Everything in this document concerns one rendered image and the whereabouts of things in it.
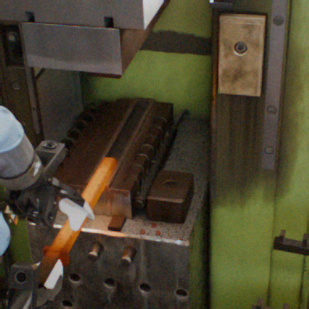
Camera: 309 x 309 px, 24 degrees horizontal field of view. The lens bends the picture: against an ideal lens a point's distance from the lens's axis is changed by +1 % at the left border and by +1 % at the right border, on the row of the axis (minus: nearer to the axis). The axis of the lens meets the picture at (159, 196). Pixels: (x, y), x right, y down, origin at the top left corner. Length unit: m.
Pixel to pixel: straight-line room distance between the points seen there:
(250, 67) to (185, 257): 0.43
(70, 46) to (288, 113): 0.48
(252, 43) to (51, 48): 0.40
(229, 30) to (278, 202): 0.44
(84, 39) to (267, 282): 0.79
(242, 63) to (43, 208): 0.54
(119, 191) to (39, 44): 0.36
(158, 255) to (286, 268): 0.38
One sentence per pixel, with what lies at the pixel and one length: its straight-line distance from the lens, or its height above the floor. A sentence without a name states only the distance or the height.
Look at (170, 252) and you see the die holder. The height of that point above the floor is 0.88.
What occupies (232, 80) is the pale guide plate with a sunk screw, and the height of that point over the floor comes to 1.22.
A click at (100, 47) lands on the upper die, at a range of 1.44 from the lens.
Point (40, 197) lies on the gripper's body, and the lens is 1.25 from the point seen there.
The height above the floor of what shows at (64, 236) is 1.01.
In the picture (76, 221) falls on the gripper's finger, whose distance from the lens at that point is 1.31.
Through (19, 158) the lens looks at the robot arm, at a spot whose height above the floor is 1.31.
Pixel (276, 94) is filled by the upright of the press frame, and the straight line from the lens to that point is 1.57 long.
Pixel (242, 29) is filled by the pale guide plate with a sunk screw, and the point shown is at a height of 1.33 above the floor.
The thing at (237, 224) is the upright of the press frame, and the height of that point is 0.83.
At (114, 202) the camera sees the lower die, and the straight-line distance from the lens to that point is 1.62.
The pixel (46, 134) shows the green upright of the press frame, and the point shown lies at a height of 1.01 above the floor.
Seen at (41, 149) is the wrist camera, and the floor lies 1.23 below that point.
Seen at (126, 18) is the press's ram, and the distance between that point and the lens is 1.40.
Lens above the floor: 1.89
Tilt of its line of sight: 35 degrees down
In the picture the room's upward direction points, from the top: 2 degrees counter-clockwise
